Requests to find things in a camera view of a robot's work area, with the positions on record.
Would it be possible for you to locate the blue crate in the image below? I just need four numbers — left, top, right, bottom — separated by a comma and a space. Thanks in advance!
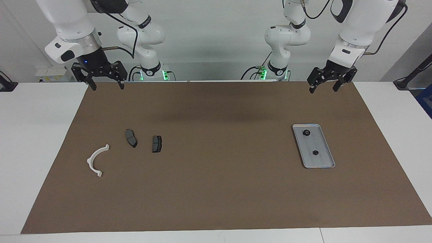
416, 88, 432, 118

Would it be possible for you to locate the long dark brake pad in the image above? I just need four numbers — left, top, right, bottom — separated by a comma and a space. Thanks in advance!
125, 129, 138, 148

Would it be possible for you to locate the silver ribbed metal tray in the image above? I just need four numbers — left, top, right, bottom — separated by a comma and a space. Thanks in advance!
292, 124, 336, 169

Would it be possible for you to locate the brown table mat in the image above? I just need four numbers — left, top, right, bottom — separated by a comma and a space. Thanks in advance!
20, 80, 432, 234

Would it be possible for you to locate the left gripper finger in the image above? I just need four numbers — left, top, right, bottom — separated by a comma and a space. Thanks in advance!
332, 67, 357, 92
306, 67, 329, 94

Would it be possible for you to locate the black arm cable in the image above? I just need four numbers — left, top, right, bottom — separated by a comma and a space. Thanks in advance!
89, 0, 139, 59
302, 0, 409, 56

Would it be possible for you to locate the black base power cable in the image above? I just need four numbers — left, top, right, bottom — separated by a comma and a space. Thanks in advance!
128, 66, 142, 81
241, 51, 272, 80

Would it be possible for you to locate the white semicircular bracket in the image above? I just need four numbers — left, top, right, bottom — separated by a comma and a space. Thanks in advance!
86, 144, 110, 178

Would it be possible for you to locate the white box stack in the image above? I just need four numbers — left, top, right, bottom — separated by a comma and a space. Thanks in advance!
35, 65, 73, 82

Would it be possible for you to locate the black table clamp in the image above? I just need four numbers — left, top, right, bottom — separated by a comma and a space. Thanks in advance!
0, 71, 18, 92

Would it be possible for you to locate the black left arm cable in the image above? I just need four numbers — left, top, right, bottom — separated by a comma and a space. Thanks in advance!
302, 0, 409, 56

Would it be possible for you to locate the black camera stand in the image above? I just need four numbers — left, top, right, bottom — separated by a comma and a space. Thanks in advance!
393, 54, 432, 90

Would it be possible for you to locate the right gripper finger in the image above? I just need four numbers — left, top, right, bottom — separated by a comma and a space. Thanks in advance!
107, 61, 128, 90
71, 63, 97, 91

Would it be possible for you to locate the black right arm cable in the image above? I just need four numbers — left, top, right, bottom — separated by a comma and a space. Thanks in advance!
89, 0, 139, 59

